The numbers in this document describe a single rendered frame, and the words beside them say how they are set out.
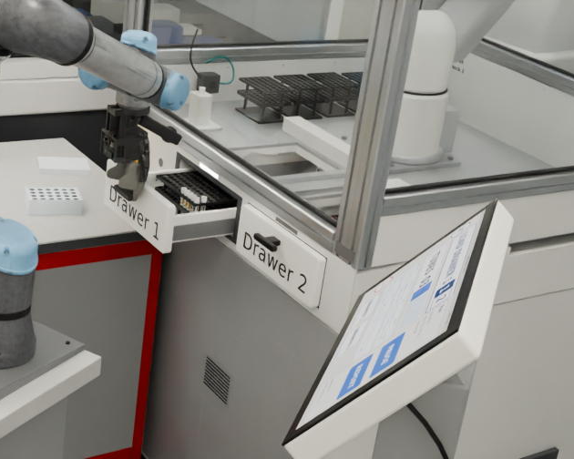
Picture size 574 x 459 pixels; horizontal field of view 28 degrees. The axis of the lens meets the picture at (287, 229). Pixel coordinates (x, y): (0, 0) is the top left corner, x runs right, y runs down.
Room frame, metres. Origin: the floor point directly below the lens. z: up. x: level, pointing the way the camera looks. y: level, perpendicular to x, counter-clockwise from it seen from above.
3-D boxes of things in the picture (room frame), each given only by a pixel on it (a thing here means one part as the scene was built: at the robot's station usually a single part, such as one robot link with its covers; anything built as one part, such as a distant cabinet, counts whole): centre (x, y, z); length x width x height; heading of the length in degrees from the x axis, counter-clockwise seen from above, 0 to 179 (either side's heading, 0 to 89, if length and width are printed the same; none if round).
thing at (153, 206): (2.31, 0.33, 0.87); 0.29 x 0.02 x 0.11; 38
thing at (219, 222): (2.44, 0.17, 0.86); 0.40 x 0.26 x 0.06; 128
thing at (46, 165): (2.74, 0.59, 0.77); 0.13 x 0.09 x 0.02; 109
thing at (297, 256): (2.16, 0.01, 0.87); 0.29 x 0.02 x 0.11; 38
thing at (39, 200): (2.48, 0.56, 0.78); 0.12 x 0.08 x 0.04; 112
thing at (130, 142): (2.29, 0.36, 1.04); 0.09 x 0.08 x 0.12; 128
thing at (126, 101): (2.29, 0.36, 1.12); 0.08 x 0.08 x 0.05
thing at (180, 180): (2.44, 0.17, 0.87); 0.22 x 0.18 x 0.06; 128
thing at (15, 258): (1.78, 0.49, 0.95); 0.13 x 0.12 x 0.14; 63
